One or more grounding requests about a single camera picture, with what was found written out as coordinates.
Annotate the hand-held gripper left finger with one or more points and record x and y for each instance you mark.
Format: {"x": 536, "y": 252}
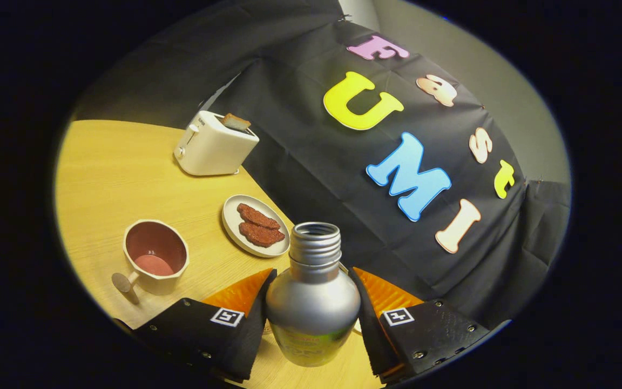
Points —
{"x": 254, "y": 329}

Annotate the wooden table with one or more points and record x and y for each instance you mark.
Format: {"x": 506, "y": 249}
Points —
{"x": 111, "y": 173}

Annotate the white toaster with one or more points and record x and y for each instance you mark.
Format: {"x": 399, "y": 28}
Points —
{"x": 211, "y": 151}

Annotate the silver metal bottle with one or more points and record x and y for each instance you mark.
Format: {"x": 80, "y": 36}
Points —
{"x": 311, "y": 308}

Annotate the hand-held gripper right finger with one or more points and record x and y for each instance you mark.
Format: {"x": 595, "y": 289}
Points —
{"x": 369, "y": 329}

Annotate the black backdrop cloth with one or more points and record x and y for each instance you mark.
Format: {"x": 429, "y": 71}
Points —
{"x": 316, "y": 178}

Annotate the white oval plate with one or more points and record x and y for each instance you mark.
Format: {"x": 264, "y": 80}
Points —
{"x": 231, "y": 221}

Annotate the toast slice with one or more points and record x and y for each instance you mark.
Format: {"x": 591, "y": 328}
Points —
{"x": 235, "y": 122}

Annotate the red-brown meat slice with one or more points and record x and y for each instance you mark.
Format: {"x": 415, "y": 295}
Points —
{"x": 261, "y": 236}
{"x": 257, "y": 216}

